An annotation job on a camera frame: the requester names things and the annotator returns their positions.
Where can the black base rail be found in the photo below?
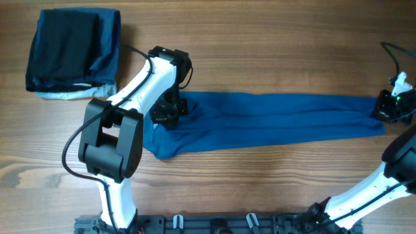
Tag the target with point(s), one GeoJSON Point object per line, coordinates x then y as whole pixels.
{"type": "Point", "coordinates": [280, 223]}

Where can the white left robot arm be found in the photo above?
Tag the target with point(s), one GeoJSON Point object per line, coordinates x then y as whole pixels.
{"type": "Point", "coordinates": [112, 140]}

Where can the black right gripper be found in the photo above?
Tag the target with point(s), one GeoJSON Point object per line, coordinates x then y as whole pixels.
{"type": "Point", "coordinates": [383, 111]}

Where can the white folded garment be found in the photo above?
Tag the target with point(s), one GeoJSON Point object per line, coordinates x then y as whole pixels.
{"type": "Point", "coordinates": [68, 91]}

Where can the blue polo shirt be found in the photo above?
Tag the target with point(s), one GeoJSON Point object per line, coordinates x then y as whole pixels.
{"type": "Point", "coordinates": [227, 120]}

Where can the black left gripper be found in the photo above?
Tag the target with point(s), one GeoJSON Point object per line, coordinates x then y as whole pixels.
{"type": "Point", "coordinates": [157, 116]}

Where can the navy blue folded garment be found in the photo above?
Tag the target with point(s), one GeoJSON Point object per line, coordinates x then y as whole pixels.
{"type": "Point", "coordinates": [104, 64]}

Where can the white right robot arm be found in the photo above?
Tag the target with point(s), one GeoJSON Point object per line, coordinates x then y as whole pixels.
{"type": "Point", "coordinates": [393, 179]}

